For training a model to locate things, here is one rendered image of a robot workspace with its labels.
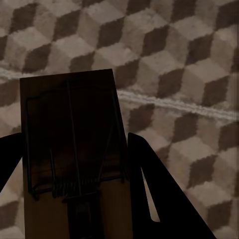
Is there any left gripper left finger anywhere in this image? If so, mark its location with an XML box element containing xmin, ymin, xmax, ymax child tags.
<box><xmin>0</xmin><ymin>132</ymin><xmax>22</xmax><ymax>192</ymax></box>

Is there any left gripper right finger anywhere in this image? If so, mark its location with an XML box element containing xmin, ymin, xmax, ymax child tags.
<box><xmin>127</xmin><ymin>132</ymin><xmax>216</xmax><ymax>239</ymax></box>

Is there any mousetrap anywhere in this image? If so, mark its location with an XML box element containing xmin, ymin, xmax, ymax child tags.
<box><xmin>20</xmin><ymin>69</ymin><xmax>133</xmax><ymax>239</ymax></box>

